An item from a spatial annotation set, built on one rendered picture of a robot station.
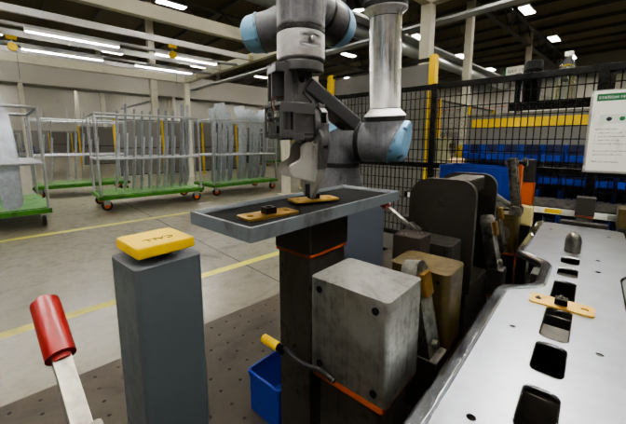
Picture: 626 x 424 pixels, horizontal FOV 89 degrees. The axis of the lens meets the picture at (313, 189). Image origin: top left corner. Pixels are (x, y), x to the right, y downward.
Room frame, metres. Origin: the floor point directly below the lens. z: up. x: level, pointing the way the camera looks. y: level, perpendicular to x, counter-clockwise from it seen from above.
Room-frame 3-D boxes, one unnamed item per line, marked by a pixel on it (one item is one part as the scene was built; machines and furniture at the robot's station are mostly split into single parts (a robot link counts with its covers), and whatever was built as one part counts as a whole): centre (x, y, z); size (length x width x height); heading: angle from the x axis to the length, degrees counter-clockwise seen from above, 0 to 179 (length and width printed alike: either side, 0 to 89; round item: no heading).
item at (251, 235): (0.53, 0.00, 1.16); 0.37 x 0.14 x 0.02; 139
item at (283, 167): (0.54, 0.03, 1.22); 0.06 x 0.03 x 0.09; 118
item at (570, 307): (0.49, -0.40, 1.01); 0.08 x 0.04 x 0.01; 50
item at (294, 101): (0.52, 0.03, 1.32); 0.09 x 0.08 x 0.12; 118
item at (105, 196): (6.63, 3.43, 0.89); 1.90 x 1.00 x 1.77; 131
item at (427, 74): (3.32, -0.63, 1.00); 1.34 x 0.14 x 2.00; 44
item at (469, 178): (0.70, -0.31, 0.94); 0.18 x 0.13 x 0.49; 139
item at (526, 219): (0.98, -0.67, 0.88); 0.04 x 0.04 x 0.37; 49
